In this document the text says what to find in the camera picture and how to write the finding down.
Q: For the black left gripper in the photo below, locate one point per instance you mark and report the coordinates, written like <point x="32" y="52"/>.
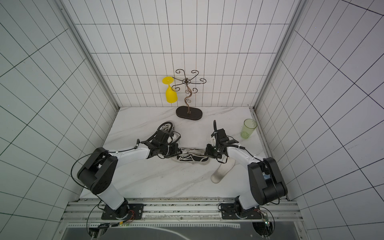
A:
<point x="174" y="150"/>

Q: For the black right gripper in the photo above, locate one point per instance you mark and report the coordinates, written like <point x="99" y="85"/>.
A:
<point x="210" y="150"/>

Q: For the white insole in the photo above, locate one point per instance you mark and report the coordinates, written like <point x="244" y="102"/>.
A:
<point x="222" y="170"/>

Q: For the black white sneaker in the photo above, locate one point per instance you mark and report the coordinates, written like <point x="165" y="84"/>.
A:
<point x="192" y="156"/>
<point x="167" y="126"/>

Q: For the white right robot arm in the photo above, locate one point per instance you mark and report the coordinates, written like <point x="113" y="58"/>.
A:
<point x="266" y="183"/>

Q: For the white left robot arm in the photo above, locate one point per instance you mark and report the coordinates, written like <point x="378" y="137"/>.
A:
<point x="98" y="171"/>

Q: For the green plastic cup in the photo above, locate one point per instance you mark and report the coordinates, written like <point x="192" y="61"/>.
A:
<point x="248" y="128"/>

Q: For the yellow plastic wine glass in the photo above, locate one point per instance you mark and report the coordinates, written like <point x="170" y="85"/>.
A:
<point x="171" y="95"/>

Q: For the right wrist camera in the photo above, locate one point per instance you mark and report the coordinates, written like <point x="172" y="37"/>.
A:
<point x="213" y="139"/>

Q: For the copper wire glass rack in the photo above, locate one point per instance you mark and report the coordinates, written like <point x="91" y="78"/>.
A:
<point x="186" y="111"/>

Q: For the aluminium mounting rail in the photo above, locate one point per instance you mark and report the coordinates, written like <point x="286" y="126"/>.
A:
<point x="179" y="213"/>

